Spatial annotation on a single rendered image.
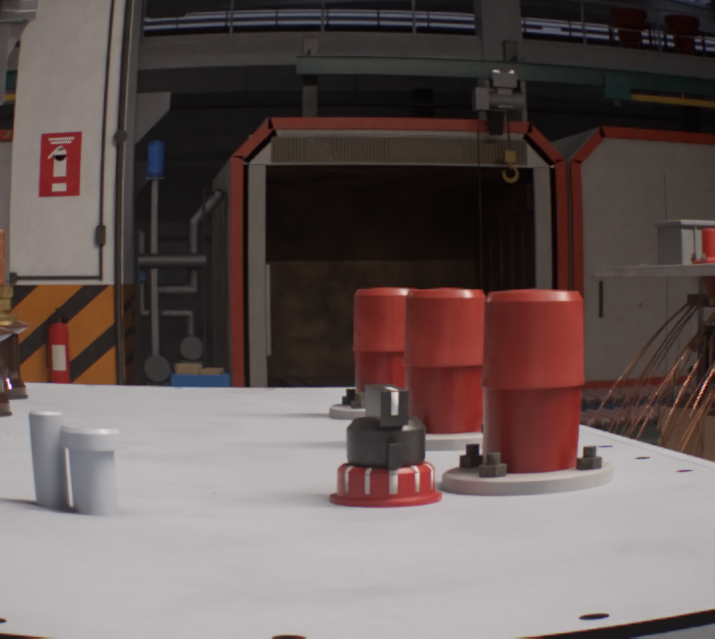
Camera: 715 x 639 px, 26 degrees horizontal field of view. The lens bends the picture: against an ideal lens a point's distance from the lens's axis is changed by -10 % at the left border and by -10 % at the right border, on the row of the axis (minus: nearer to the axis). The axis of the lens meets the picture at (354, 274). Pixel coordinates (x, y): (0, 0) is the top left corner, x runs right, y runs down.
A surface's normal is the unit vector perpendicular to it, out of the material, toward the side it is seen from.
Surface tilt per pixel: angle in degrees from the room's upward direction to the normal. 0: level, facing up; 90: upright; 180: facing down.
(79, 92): 90
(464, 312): 89
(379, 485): 88
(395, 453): 90
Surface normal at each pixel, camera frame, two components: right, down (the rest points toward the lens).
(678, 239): -0.98, -0.03
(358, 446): -0.66, 0.00
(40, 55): 0.13, 0.00
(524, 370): -0.31, -0.02
